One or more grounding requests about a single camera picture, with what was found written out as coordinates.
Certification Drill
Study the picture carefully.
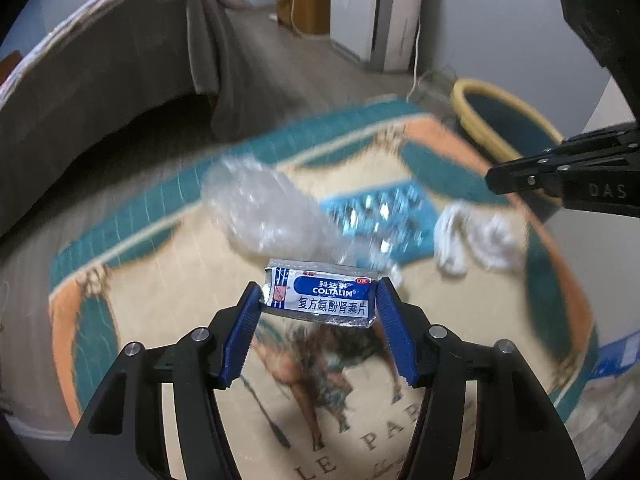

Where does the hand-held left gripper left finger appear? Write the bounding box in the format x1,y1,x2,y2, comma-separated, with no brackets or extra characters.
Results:
65,281,265,480

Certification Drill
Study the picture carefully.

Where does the white air purifier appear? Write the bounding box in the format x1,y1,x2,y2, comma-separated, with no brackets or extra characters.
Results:
329,0,427,73

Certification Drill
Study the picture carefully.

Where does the blue and silver blister pack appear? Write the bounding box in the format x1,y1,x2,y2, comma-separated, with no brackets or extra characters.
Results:
320,184,442,272

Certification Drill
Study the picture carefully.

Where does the silver and blue medicine sachet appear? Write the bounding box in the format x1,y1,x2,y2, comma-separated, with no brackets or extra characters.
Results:
263,258,379,329

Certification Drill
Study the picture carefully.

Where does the clear plastic bag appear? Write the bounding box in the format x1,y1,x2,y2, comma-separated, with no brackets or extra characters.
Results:
200,156,352,262

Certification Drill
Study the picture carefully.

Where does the beige round waste bin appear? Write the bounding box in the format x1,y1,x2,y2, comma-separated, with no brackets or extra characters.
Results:
449,78,567,222

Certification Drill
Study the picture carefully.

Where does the crumpled white tissue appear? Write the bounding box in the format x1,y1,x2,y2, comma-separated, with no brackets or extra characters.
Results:
431,200,522,277

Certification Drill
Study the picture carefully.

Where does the patterned horse tablecloth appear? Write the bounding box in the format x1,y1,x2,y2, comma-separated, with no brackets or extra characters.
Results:
47,97,599,480

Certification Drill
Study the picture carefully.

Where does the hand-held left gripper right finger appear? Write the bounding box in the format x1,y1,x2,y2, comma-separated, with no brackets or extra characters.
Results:
376,276,586,480

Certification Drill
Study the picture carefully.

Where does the bed with grey cover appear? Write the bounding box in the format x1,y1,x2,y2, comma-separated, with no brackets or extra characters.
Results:
0,0,257,242

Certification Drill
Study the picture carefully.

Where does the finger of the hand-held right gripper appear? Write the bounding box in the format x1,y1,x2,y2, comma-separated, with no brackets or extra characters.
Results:
544,126,640,157
485,152,640,217

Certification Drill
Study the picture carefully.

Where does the white power cable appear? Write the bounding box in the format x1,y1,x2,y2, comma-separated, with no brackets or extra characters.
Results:
406,19,452,107

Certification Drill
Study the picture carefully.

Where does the blue flat packet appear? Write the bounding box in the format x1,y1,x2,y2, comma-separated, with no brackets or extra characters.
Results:
595,329,640,387

